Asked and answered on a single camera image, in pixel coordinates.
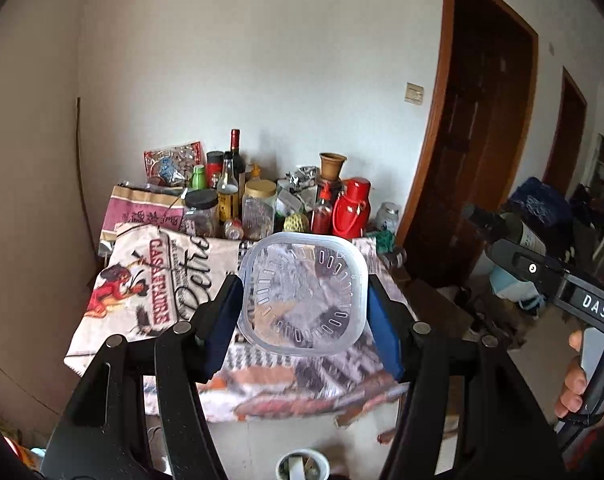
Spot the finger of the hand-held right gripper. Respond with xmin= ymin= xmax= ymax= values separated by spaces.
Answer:
xmin=487 ymin=239 xmax=573 ymax=306

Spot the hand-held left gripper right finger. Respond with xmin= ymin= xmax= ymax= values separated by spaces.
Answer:
xmin=367 ymin=272 xmax=568 ymax=480

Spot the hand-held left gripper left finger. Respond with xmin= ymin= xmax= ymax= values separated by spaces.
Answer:
xmin=42 ymin=272 xmax=245 ymax=480

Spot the dark green glass bottle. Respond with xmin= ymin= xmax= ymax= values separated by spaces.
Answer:
xmin=463 ymin=204 xmax=548 ymax=262

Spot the clear plastic slotted lid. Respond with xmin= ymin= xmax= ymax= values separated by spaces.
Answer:
xmin=238 ymin=232 xmax=371 ymax=359

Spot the person's right hand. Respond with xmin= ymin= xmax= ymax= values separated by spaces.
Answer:
xmin=554 ymin=330 xmax=590 ymax=421

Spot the blue cloth pile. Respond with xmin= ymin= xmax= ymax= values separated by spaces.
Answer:
xmin=507 ymin=176 xmax=574 ymax=232

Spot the printed newspaper-style tablecloth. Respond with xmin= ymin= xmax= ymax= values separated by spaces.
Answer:
xmin=64 ymin=220 xmax=418 ymax=423

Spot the green scrunched cloth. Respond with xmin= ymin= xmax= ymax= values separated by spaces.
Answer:
xmin=374 ymin=230 xmax=396 ymax=257

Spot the glass jar near door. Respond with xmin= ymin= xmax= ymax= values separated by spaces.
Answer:
xmin=376 ymin=202 xmax=401 ymax=234

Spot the dark-lidded glass jar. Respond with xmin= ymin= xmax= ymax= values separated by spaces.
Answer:
xmin=184 ymin=189 xmax=219 ymax=239

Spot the red thermos jug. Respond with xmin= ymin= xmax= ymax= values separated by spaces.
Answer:
xmin=332 ymin=178 xmax=372 ymax=241

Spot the plastic jar yellow lid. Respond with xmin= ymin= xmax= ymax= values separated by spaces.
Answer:
xmin=242 ymin=179 xmax=278 ymax=242

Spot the green custard apple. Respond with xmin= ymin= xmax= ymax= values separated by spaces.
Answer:
xmin=283 ymin=212 xmax=311 ymax=234

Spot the red sauce bottle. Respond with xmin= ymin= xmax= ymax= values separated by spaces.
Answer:
xmin=312 ymin=182 xmax=333 ymax=237

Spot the clear glass bottle yellow label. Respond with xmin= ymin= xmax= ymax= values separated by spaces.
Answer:
xmin=217 ymin=151 xmax=241 ymax=224

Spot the pink printed woven sack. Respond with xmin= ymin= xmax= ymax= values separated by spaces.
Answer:
xmin=104 ymin=185 xmax=189 ymax=234

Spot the clear plastic bag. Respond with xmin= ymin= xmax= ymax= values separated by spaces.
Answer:
xmin=276 ymin=180 xmax=304 ymax=217

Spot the dark brown jar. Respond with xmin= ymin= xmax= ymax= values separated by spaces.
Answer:
xmin=317 ymin=177 xmax=346 ymax=202

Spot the dark wooden door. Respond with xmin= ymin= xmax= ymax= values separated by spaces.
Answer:
xmin=397 ymin=0 xmax=540 ymax=292

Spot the red jar black lid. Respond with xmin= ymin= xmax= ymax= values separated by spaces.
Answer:
xmin=205 ymin=151 xmax=224 ymax=189

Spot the brown clay pot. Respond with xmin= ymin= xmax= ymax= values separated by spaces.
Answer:
xmin=319 ymin=152 xmax=348 ymax=182

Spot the crumpled silver packaging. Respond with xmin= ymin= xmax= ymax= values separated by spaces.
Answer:
xmin=287 ymin=165 xmax=321 ymax=189

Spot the red snack packet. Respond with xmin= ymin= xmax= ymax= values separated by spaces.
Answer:
xmin=143 ymin=141 xmax=204 ymax=189

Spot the dark wine bottle red cap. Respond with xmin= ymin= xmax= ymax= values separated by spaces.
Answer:
xmin=229 ymin=129 xmax=246 ymax=182

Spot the wooden door frame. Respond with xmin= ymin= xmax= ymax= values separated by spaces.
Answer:
xmin=542 ymin=67 xmax=589 ymax=202

